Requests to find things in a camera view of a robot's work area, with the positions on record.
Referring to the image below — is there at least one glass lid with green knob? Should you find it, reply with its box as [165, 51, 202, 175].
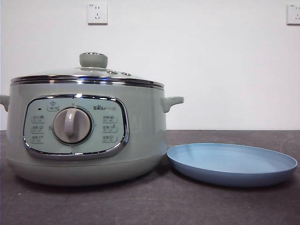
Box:
[10, 52, 164, 89]

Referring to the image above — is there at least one pale green electric steamer pot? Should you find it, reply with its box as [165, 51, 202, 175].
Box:
[0, 81, 185, 187]

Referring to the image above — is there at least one blue round plate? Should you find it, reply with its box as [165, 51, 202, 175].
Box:
[166, 142, 299, 188]

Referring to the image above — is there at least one white wall socket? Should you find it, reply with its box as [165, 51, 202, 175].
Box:
[87, 3, 109, 26]
[286, 3, 300, 26]

